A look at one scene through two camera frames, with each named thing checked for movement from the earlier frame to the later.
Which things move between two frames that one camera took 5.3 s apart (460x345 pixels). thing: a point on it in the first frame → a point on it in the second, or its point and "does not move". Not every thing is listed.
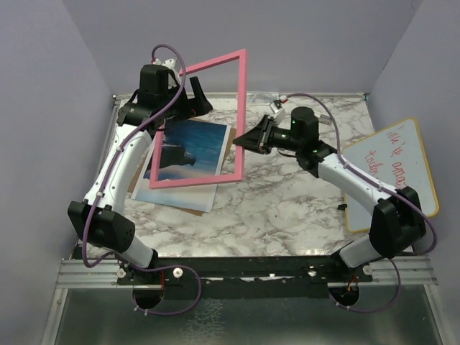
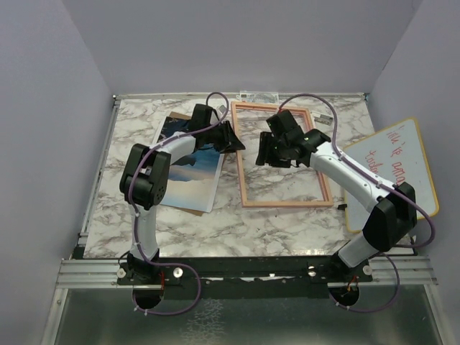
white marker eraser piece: [325, 118] does not move
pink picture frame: [239, 176] → [254, 106]
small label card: [261, 97] does not move
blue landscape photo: [190, 149] does not move
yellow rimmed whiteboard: [394, 156] does not move
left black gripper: [191, 106] → [228, 139]
